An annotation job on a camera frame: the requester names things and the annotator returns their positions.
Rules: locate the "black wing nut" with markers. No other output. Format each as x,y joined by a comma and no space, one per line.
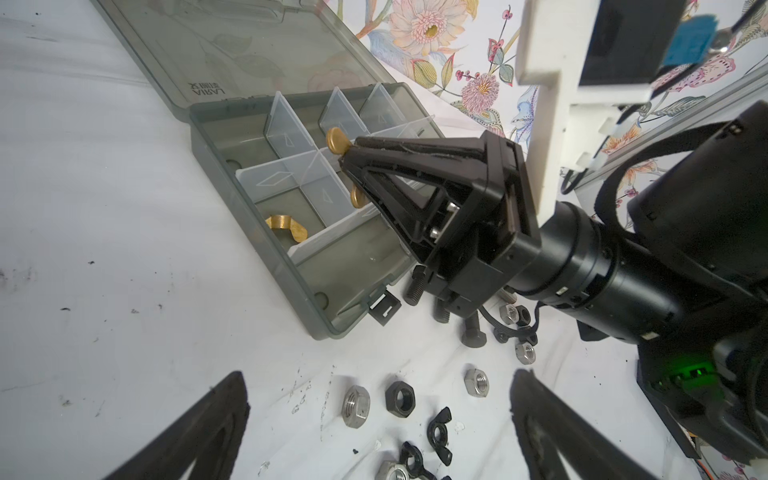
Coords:
437,435
411,458
527,334

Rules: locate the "black nut right group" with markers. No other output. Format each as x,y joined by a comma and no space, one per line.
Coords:
523,317

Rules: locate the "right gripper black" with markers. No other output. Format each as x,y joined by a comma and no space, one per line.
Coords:
461,206

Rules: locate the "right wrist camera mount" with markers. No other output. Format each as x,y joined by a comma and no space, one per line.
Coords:
587,60

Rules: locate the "grey plastic organizer box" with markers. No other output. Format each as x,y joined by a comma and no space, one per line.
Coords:
260,83

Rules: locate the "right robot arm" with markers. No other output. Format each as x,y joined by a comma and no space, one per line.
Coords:
673,258

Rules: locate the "black hex nut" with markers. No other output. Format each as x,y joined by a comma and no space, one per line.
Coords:
400,399

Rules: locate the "large silver hex nut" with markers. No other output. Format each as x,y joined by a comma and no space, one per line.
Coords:
476,383

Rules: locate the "black hex bolt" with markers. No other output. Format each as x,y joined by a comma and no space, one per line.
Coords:
440,313
416,286
472,336

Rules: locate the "silver hex nut lower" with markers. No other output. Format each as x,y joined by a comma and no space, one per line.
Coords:
391,470

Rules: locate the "silver hex nut left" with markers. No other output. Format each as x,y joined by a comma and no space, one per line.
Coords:
356,407

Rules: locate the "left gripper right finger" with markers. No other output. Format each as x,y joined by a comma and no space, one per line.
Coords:
551,435

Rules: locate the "silver hex bolt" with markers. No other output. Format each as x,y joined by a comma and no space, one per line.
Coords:
508,312

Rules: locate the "silver nut right group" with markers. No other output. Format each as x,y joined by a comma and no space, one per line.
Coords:
525,353

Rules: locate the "brass wing nut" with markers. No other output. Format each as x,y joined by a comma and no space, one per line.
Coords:
283,222
339,144

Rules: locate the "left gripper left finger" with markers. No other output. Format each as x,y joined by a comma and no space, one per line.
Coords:
203,443

